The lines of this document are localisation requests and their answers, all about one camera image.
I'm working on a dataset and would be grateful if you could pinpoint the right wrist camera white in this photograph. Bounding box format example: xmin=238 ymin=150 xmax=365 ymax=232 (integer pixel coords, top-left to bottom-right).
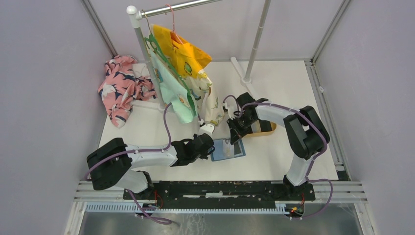
xmin=222 ymin=102 xmax=237 ymax=119

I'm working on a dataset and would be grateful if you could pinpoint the white metal clothes rack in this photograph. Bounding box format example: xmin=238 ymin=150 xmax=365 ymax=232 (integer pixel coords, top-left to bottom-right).
xmin=126 ymin=0 xmax=272 ymax=113

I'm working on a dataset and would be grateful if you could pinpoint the pink clothes hanger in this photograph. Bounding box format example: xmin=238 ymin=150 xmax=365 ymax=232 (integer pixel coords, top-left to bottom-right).
xmin=165 ymin=4 xmax=183 ymax=45

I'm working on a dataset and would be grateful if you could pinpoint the white slotted cable duct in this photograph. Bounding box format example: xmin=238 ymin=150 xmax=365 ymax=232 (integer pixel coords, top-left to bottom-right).
xmin=85 ymin=202 xmax=293 ymax=215

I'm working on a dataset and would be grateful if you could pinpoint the cream printed garment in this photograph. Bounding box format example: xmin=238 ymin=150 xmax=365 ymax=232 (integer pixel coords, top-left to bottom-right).
xmin=185 ymin=69 xmax=224 ymax=126

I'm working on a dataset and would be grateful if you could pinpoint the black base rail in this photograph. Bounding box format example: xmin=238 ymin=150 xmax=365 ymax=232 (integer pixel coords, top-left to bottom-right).
xmin=135 ymin=181 xmax=316 ymax=209

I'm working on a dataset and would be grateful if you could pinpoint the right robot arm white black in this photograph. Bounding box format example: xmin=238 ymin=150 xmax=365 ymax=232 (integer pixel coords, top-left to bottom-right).
xmin=227 ymin=93 xmax=330 ymax=200

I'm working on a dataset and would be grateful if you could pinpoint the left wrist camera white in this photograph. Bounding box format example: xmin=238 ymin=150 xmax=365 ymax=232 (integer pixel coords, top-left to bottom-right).
xmin=198 ymin=122 xmax=215 ymax=137

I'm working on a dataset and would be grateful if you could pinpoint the blue leather card holder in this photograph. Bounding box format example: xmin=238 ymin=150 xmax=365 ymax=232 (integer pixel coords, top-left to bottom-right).
xmin=210 ymin=139 xmax=246 ymax=162

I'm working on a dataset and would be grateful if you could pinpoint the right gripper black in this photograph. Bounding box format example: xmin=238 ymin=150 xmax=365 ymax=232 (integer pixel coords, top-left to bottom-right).
xmin=227 ymin=114 xmax=256 ymax=144

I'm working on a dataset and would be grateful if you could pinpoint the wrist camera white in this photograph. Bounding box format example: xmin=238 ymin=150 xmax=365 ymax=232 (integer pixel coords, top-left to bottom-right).
xmin=222 ymin=102 xmax=237 ymax=119
xmin=198 ymin=122 xmax=215 ymax=137

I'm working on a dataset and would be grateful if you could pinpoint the mint green printed cloth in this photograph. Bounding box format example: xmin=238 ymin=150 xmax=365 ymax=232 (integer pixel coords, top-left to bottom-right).
xmin=149 ymin=51 xmax=197 ymax=124

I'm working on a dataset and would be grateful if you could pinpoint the tan oval card tray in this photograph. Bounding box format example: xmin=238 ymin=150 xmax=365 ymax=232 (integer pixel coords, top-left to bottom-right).
xmin=245 ymin=120 xmax=277 ymax=138

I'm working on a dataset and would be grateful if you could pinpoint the yellow garment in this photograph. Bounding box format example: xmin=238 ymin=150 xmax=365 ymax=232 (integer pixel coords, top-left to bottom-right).
xmin=152 ymin=24 xmax=212 ymax=80

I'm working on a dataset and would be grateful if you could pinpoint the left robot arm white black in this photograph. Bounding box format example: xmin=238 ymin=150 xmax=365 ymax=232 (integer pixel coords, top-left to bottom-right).
xmin=85 ymin=134 xmax=215 ymax=200

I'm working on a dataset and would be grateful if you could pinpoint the green clothes hanger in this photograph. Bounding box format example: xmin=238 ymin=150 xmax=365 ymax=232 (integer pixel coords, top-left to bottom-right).
xmin=144 ymin=33 xmax=197 ymax=118

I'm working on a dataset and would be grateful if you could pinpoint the grey card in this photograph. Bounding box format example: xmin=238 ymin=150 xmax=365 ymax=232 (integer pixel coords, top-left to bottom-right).
xmin=222 ymin=139 xmax=234 ymax=158
xmin=233 ymin=141 xmax=245 ymax=157

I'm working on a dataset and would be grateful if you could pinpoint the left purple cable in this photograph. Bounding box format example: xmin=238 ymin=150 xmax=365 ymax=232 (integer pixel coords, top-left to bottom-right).
xmin=85 ymin=103 xmax=205 ymax=225

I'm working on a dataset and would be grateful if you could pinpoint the pink patterned garment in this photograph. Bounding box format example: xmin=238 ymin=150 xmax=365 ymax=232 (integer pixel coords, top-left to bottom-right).
xmin=98 ymin=55 xmax=157 ymax=128

